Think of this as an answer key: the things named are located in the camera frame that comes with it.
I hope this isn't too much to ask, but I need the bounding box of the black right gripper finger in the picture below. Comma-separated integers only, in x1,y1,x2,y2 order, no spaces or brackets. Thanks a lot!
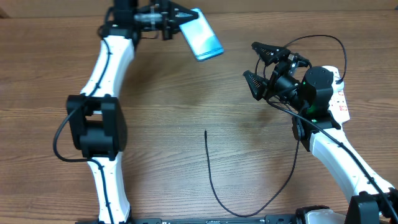
251,42,290,66
243,70,269,101

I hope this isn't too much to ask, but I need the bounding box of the blue smartphone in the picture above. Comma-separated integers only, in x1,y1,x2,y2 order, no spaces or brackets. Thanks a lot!
180,8,224,61

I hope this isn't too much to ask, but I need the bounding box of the black charger cable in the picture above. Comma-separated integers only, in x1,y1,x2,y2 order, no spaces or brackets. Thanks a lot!
203,34,348,218

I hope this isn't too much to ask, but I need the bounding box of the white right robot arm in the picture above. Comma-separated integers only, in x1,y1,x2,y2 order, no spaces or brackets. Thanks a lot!
243,42,397,223

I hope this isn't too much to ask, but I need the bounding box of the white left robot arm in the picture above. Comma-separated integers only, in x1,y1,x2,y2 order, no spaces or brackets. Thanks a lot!
63,1,199,223

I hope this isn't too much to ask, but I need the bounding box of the white power strip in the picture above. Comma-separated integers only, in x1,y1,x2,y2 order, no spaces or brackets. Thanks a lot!
323,65,350,124

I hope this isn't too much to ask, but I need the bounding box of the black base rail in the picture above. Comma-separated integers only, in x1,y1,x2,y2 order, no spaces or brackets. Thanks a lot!
120,214,305,224

